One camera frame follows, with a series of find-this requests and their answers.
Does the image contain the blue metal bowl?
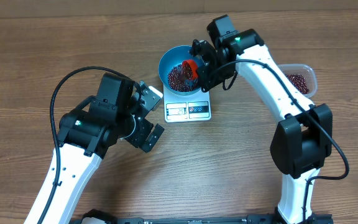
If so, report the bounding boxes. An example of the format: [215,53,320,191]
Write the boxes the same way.
[158,45,203,96]

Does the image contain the clear plastic container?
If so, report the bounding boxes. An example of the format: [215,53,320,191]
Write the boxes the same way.
[278,63,318,98]

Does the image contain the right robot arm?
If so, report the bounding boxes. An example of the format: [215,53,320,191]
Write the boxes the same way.
[190,15,333,223]

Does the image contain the red measuring scoop blue handle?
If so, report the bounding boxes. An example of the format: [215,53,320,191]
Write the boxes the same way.
[181,59,198,80]

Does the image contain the red beans in bowl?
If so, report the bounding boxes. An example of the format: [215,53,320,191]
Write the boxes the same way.
[168,64,199,92]

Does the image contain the red adzuki beans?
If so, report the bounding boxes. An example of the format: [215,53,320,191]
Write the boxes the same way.
[286,74,310,94]

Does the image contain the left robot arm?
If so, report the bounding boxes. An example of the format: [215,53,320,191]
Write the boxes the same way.
[25,73,164,223]

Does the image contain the white digital kitchen scale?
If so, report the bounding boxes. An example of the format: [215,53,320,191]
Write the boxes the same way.
[163,86,212,123]

